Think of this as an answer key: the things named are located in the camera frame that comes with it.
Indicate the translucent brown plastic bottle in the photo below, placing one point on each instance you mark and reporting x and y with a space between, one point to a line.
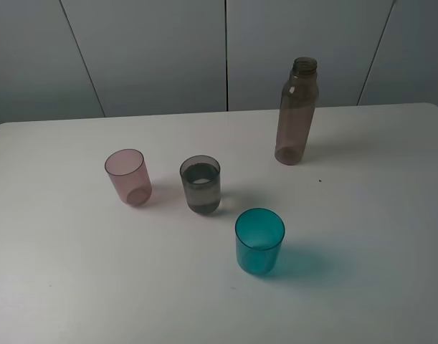
297 107

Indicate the translucent teal plastic cup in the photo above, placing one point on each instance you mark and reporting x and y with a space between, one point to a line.
259 235

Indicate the translucent pink plastic cup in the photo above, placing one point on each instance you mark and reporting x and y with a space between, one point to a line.
127 171

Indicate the translucent grey plastic cup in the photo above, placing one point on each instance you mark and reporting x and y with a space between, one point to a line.
200 177

